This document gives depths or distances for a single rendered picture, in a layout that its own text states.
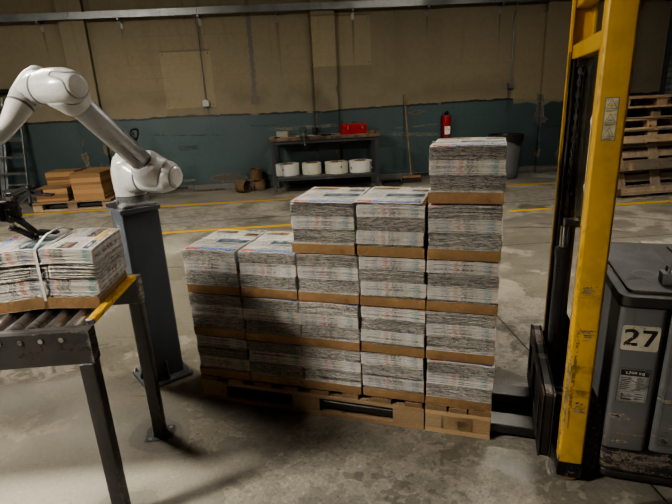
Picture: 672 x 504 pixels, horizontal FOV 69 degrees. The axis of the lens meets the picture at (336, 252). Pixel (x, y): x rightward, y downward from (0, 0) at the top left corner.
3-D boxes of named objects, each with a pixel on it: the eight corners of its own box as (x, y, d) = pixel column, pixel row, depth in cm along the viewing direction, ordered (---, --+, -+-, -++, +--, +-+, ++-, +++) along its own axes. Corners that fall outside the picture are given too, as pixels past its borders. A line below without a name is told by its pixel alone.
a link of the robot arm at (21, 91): (-4, 94, 189) (19, 92, 184) (17, 58, 195) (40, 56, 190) (25, 116, 200) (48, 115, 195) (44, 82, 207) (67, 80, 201)
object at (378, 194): (373, 187, 236) (373, 185, 236) (433, 188, 228) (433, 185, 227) (354, 203, 202) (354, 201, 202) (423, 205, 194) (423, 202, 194)
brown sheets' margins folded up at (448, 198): (433, 361, 255) (435, 176, 226) (491, 367, 247) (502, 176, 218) (424, 404, 220) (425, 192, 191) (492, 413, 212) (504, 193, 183)
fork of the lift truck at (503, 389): (331, 370, 273) (331, 363, 271) (532, 394, 242) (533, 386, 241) (326, 380, 264) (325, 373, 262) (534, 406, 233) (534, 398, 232)
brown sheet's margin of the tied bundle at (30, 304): (76, 280, 201) (73, 270, 199) (41, 309, 173) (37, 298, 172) (37, 285, 200) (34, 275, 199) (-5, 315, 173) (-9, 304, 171)
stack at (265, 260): (237, 361, 293) (220, 227, 268) (433, 385, 260) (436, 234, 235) (202, 398, 258) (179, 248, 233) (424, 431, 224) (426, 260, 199)
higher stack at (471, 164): (432, 385, 260) (435, 137, 221) (491, 392, 251) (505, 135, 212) (423, 430, 225) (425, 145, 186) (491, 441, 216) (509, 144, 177)
